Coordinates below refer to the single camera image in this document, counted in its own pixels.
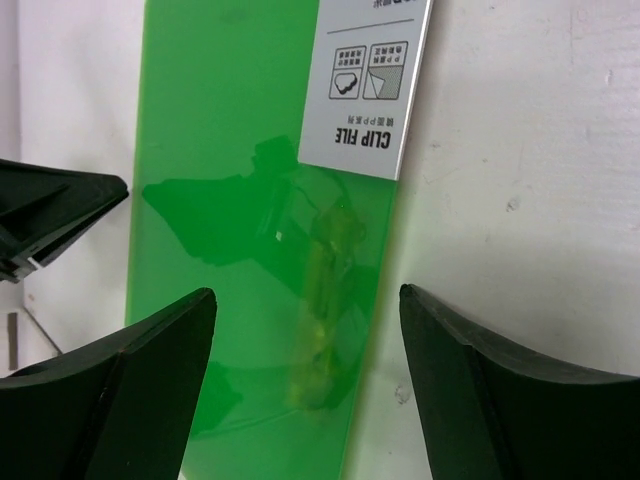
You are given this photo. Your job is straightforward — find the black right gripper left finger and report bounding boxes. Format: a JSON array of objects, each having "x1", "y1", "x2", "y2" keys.
[{"x1": 1, "y1": 288, "x2": 217, "y2": 479}]

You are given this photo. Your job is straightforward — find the green folder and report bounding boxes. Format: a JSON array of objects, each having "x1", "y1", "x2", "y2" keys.
[{"x1": 127, "y1": 1, "x2": 432, "y2": 479}]

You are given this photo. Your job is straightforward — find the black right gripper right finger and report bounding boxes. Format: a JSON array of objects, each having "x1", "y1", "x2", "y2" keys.
[{"x1": 399, "y1": 284, "x2": 639, "y2": 479}]

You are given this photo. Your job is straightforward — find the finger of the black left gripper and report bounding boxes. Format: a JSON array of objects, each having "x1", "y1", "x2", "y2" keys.
[{"x1": 1, "y1": 159, "x2": 129, "y2": 284}]

